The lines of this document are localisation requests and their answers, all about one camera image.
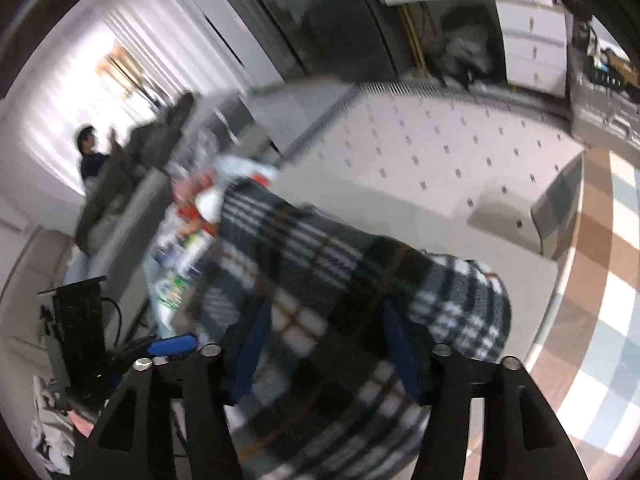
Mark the person in dark shirt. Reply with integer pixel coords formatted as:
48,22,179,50
76,125,119,183

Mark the black refrigerator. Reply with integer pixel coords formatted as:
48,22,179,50
227,0,412,82

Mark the white patterned floor mat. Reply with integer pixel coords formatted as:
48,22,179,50
278,81,586,221

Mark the white paper roll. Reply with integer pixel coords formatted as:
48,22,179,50
194,188,224,224

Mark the white drawer desk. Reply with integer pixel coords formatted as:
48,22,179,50
381,0,568,99

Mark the black bag under desk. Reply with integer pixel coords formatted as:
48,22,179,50
440,25,497,90

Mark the black white plaid cardigan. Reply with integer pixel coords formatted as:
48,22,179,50
194,179,511,479

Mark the silver flat suitcase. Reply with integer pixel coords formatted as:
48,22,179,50
567,47,639,165

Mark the plaid bed sheet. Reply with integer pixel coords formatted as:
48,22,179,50
466,146,640,466

